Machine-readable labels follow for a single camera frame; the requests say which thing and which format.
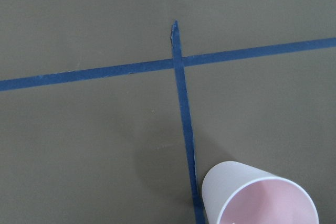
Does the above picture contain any pink paper cup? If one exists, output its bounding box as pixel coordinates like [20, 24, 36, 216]
[202, 161, 319, 223]

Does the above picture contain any brown paper table cover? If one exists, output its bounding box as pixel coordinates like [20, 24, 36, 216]
[1, 0, 335, 223]

